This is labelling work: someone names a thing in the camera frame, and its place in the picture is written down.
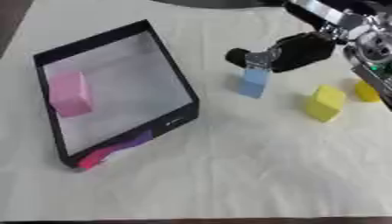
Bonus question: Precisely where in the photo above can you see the yellow toy fruit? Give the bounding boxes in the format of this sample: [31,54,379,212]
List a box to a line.
[353,80,383,103]

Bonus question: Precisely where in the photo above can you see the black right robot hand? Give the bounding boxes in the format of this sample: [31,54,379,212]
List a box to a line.
[223,31,339,74]

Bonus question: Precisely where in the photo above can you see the red and purple toy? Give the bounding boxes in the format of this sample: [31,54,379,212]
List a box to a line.
[74,129,155,171]

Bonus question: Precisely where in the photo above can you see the black box white inside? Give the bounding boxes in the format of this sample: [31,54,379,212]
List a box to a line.
[31,18,201,170]

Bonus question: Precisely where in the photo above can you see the light blue rectangular block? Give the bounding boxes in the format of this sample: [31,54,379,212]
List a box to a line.
[237,53,273,100]

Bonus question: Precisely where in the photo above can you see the yellow cube block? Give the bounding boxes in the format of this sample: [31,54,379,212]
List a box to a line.
[303,84,348,123]

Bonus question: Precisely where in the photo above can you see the pink rectangular block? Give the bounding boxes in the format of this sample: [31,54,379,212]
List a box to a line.
[45,70,95,119]

